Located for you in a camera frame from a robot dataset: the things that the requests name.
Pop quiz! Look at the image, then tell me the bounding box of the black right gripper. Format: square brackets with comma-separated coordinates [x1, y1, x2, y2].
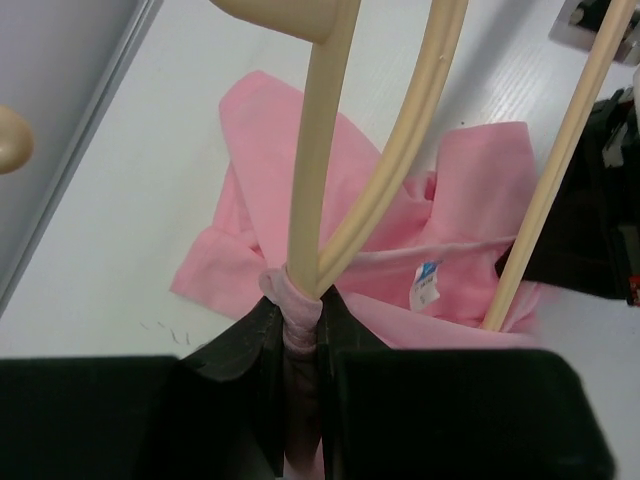
[523, 88, 639, 305]

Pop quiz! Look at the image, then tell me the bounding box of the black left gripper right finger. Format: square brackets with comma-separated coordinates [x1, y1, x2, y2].
[317, 289, 615, 479]

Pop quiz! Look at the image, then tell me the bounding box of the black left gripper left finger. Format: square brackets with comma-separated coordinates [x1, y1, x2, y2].
[1, 299, 284, 479]

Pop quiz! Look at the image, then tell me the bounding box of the pink t-shirt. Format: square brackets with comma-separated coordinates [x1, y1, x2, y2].
[171, 71, 541, 350]

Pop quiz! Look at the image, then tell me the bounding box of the tan plastic hanger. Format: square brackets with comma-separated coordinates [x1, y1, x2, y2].
[0, 0, 636, 332]

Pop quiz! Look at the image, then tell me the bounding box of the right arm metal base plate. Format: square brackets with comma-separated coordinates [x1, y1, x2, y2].
[549, 0, 639, 67]

